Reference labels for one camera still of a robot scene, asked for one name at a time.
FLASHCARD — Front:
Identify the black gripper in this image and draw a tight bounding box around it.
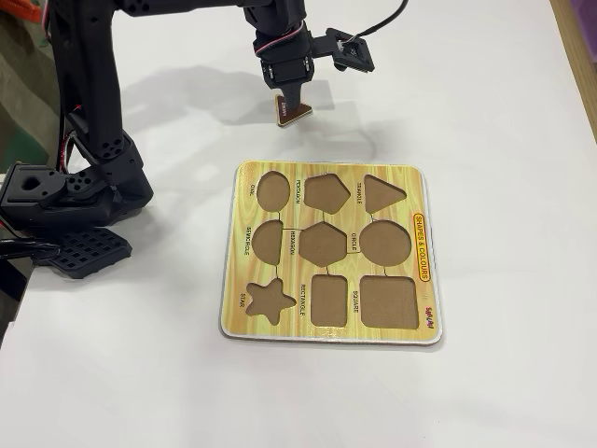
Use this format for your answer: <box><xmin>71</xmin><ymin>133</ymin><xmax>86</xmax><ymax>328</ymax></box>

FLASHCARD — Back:
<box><xmin>251</xmin><ymin>21</ymin><xmax>318</xmax><ymax>117</ymax></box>

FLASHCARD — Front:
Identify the orange object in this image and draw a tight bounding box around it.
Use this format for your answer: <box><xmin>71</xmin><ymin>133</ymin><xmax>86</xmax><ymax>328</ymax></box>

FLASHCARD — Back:
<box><xmin>11</xmin><ymin>0</ymin><xmax>44</xmax><ymax>22</ymax></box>

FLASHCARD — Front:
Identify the black grid base plate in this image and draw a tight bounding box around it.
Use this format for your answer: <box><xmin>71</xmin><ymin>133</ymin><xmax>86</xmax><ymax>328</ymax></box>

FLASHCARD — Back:
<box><xmin>35</xmin><ymin>227</ymin><xmax>134</xmax><ymax>281</ymax></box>

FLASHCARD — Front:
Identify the black camera cable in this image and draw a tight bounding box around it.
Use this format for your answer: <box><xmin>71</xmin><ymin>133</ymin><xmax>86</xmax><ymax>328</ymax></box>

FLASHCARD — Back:
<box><xmin>344</xmin><ymin>0</ymin><xmax>410</xmax><ymax>46</ymax></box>

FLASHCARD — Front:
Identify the wooden shape puzzle board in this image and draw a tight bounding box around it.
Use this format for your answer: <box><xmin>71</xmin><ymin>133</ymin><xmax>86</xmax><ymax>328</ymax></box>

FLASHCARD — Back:
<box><xmin>218</xmin><ymin>161</ymin><xmax>444</xmax><ymax>347</ymax></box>

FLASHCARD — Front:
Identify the black square wrist camera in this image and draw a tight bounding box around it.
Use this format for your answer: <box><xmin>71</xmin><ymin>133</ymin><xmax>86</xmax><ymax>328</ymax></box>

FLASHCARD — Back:
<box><xmin>311</xmin><ymin>27</ymin><xmax>377</xmax><ymax>75</ymax></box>

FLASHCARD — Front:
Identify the brown triangle piece yellow pin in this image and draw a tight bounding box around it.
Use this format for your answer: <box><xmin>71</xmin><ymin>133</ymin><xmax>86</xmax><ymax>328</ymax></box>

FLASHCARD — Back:
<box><xmin>273</xmin><ymin>94</ymin><xmax>313</xmax><ymax>128</ymax></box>

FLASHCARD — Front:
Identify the red white servo wire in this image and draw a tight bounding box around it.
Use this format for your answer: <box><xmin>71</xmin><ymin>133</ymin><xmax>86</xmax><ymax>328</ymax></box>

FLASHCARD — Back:
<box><xmin>253</xmin><ymin>21</ymin><xmax>309</xmax><ymax>55</ymax></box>

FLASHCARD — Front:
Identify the glossy black table clamp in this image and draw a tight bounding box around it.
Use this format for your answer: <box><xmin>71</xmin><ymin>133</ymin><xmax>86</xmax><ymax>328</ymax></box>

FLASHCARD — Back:
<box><xmin>0</xmin><ymin>237</ymin><xmax>62</xmax><ymax>267</ymax></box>

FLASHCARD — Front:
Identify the beige green fabric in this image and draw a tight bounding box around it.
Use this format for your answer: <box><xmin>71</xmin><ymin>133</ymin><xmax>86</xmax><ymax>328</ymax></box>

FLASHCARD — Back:
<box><xmin>0</xmin><ymin>18</ymin><xmax>62</xmax><ymax>169</ymax></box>

